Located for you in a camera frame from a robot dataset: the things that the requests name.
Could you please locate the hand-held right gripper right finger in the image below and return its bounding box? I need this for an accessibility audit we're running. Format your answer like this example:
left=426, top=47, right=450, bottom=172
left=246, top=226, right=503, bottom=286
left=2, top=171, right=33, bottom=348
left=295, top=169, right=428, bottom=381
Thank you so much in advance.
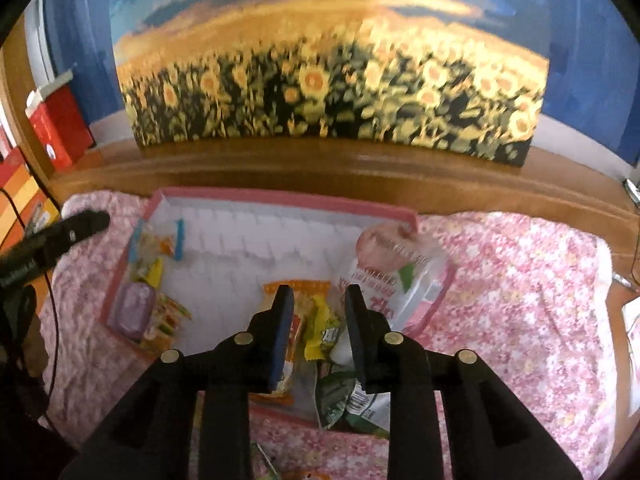
left=344, top=284, right=583, bottom=480

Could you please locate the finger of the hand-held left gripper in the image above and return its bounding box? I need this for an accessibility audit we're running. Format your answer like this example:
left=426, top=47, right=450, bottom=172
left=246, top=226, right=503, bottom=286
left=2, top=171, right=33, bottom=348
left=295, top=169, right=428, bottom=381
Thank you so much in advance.
left=31, top=210, right=111, bottom=262

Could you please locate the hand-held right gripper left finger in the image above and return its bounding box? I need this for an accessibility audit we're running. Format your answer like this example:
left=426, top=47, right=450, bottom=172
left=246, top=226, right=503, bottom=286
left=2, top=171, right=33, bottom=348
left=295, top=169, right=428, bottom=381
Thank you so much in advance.
left=60, top=284, right=296, bottom=480

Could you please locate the small white round packet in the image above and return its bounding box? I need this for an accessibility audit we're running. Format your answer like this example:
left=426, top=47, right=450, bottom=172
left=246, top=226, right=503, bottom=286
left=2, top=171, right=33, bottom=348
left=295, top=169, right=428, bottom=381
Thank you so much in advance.
left=330, top=330, right=354, bottom=364

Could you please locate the small yellow snack packet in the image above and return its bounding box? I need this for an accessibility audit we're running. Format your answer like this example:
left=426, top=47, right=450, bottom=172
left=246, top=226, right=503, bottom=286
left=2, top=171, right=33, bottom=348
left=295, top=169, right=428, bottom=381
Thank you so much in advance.
left=304, top=297, right=342, bottom=362

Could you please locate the orange yellow snack bag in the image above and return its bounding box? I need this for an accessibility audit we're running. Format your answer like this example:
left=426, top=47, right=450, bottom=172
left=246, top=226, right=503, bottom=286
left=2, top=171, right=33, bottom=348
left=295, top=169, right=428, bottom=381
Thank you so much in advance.
left=249, top=280, right=334, bottom=407

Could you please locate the green white snack packet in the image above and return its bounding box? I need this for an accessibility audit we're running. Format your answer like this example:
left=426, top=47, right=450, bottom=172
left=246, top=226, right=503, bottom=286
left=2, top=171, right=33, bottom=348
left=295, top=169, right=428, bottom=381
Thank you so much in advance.
left=347, top=382, right=392, bottom=439

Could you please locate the clear blue edged packet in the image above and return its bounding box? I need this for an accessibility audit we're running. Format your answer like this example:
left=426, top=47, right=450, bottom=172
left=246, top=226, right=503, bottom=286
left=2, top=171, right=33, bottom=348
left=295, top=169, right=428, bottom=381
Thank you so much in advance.
left=128, top=220, right=174, bottom=281

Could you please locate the pink white snack pouch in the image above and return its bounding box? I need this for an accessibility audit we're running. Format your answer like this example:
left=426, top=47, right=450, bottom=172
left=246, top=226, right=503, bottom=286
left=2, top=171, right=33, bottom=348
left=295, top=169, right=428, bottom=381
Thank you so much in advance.
left=336, top=222, right=452, bottom=334

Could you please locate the plain yellow snack packet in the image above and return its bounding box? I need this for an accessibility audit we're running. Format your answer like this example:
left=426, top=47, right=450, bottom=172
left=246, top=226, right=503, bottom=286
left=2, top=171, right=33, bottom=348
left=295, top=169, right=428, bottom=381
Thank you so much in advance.
left=132, top=257, right=165, bottom=291

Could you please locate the shallow pink cardboard box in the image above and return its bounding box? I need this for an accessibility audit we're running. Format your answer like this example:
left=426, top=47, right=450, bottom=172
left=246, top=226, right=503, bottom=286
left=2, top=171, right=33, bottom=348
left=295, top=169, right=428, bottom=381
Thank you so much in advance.
left=100, top=186, right=458, bottom=442

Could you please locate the purple snack packet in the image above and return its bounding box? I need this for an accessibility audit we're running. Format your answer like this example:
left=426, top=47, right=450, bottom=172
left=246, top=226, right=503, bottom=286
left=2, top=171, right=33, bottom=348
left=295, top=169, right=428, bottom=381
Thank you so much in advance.
left=113, top=281, right=156, bottom=337

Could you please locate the blue plastic stick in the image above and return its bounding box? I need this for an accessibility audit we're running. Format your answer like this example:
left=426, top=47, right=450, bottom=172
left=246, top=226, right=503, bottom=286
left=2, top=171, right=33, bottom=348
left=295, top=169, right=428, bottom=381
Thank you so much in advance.
left=172, top=218, right=187, bottom=261

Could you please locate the striped colourful snack packet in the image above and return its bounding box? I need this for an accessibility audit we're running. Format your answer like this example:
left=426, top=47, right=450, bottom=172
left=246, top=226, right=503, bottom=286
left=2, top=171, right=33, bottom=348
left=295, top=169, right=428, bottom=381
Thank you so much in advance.
left=142, top=292, right=194, bottom=352

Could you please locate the orange striped carton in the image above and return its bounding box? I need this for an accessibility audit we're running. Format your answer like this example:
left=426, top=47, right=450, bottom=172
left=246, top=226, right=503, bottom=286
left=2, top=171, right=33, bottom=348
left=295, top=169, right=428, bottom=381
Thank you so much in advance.
left=0, top=147, right=62, bottom=252

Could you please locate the red and white carton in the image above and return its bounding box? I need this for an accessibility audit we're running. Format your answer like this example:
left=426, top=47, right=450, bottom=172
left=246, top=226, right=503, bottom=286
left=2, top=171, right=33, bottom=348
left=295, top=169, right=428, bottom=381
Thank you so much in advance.
left=25, top=71, right=97, bottom=170

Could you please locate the white printed carton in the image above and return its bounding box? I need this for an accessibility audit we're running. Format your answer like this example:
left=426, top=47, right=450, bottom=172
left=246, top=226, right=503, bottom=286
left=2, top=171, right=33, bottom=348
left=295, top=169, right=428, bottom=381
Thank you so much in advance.
left=0, top=100, right=22, bottom=162

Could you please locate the green teal snack packet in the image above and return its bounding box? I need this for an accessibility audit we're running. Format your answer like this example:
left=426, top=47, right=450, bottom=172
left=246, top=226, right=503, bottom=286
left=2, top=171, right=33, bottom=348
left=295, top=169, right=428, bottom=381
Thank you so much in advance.
left=249, top=441, right=282, bottom=480

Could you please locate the pink floral blanket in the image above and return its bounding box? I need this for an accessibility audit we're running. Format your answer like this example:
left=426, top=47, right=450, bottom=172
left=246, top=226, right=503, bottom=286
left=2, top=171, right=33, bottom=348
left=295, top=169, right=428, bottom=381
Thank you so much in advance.
left=37, top=190, right=617, bottom=480

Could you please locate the blue window pane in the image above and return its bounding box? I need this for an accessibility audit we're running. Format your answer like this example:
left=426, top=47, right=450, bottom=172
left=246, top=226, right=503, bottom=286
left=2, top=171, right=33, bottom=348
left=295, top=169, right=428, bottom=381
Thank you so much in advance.
left=529, top=0, right=640, bottom=163
left=42, top=0, right=128, bottom=118

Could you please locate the printed booklet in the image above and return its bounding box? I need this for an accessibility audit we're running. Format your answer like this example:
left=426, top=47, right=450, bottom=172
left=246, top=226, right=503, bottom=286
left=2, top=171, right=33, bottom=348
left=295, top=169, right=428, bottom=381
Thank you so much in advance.
left=620, top=294, right=640, bottom=352

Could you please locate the sunflower field painting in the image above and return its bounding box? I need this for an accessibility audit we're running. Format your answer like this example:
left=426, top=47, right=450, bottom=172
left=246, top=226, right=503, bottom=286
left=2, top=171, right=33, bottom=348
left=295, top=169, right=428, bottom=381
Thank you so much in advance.
left=109, top=0, right=551, bottom=167

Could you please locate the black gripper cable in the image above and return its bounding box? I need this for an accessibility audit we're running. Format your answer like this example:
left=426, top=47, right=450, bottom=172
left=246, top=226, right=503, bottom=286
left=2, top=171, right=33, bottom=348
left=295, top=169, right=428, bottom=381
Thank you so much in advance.
left=0, top=187, right=58, bottom=413

